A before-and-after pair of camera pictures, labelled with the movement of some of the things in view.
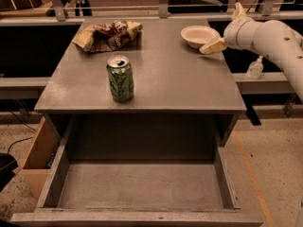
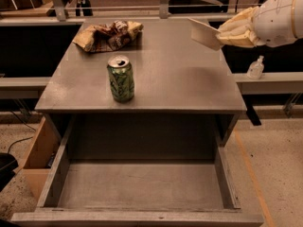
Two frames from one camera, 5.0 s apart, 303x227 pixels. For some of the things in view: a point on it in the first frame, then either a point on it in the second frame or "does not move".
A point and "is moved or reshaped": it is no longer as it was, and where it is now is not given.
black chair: (8, 164) does not move
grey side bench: (275, 82) does not move
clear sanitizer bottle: (256, 68) does not move
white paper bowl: (198, 36) is moved or reshaped
